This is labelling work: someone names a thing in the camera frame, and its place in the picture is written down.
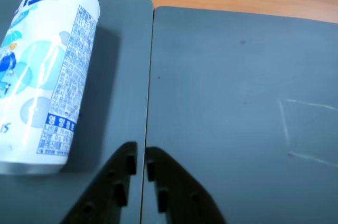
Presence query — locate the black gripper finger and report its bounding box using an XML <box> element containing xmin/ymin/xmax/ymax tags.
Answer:
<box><xmin>145</xmin><ymin>146</ymin><xmax>228</xmax><ymax>224</ymax></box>
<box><xmin>60</xmin><ymin>142</ymin><xmax>138</xmax><ymax>224</ymax></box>

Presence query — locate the white blue drink can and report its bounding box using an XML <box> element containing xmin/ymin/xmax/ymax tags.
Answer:
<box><xmin>0</xmin><ymin>0</ymin><xmax>101</xmax><ymax>176</ymax></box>

